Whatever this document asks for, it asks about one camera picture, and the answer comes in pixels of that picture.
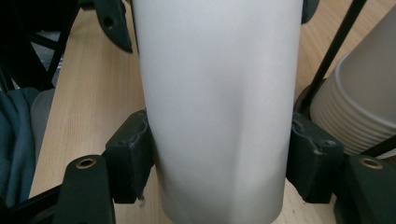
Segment black metal frame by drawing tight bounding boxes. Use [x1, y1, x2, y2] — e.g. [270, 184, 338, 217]
[0, 0, 79, 93]

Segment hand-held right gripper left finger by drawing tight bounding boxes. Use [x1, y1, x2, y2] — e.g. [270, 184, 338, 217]
[104, 108, 156, 205]

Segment black wire cup holder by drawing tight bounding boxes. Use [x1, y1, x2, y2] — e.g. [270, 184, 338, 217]
[293, 0, 396, 159]

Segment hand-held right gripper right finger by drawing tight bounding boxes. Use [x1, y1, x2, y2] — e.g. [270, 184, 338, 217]
[285, 111, 346, 204]

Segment dark teal cloth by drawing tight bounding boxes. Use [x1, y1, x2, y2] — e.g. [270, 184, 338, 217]
[0, 87, 41, 208]

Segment white paper cup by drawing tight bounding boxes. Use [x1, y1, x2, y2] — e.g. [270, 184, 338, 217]
[130, 0, 305, 224]

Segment stack of white paper cups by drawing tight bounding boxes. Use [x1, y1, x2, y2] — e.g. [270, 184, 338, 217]
[309, 5, 396, 161]

